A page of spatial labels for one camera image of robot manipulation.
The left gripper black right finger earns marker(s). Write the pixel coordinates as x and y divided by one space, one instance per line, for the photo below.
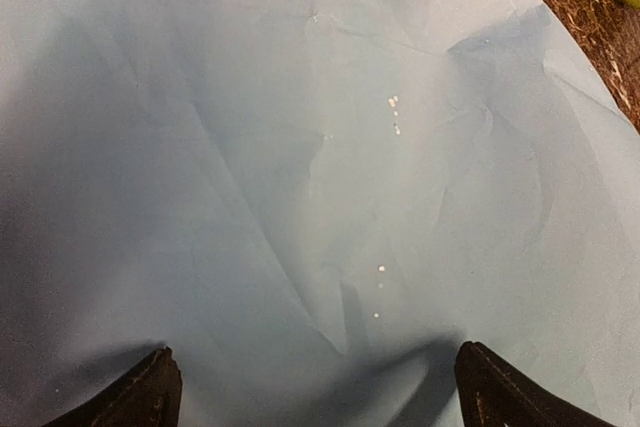
492 392

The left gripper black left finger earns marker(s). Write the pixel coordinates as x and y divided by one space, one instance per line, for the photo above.
148 394

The blue wrapping paper sheet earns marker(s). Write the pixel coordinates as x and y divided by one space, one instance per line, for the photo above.
314 203

